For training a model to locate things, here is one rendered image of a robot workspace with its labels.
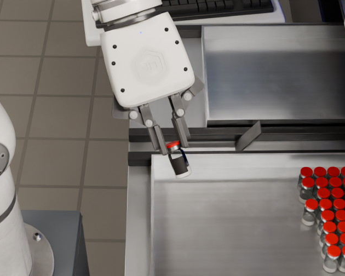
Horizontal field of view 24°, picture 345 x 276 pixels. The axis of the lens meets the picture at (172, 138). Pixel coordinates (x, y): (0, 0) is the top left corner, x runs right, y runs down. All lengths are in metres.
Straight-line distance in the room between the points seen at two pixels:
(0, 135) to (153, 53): 0.21
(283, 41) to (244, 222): 0.46
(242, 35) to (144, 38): 0.67
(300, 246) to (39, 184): 1.36
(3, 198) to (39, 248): 0.22
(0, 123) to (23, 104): 1.82
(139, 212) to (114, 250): 1.03
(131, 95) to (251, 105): 0.55
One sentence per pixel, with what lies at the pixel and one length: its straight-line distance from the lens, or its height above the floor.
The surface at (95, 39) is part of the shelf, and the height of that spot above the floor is 0.80.
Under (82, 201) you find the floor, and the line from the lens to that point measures 2.47.
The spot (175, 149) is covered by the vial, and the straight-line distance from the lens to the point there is 1.01.
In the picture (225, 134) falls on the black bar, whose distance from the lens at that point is 1.42.
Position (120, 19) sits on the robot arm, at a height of 1.33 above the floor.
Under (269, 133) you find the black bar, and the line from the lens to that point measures 1.43.
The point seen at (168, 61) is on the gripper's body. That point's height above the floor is 1.28.
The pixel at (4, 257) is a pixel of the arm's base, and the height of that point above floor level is 0.97.
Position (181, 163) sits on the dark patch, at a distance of 1.02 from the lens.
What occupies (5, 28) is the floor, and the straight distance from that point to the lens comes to 3.09.
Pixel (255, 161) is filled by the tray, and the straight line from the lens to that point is 1.38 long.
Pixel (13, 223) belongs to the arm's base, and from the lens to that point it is 1.17.
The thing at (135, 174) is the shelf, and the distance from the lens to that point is 1.38.
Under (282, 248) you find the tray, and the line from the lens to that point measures 1.30.
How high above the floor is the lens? 1.94
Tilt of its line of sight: 48 degrees down
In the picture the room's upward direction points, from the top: straight up
